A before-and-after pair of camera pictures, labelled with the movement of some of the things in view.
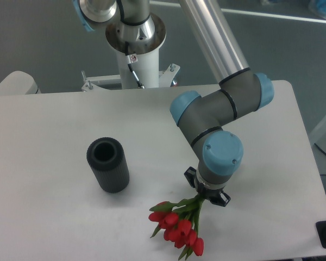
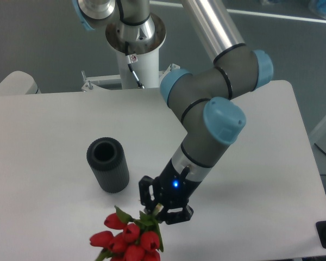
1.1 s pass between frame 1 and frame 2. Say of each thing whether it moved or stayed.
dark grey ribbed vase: stayed
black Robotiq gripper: moved
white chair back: stayed
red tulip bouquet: moved
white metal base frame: stayed
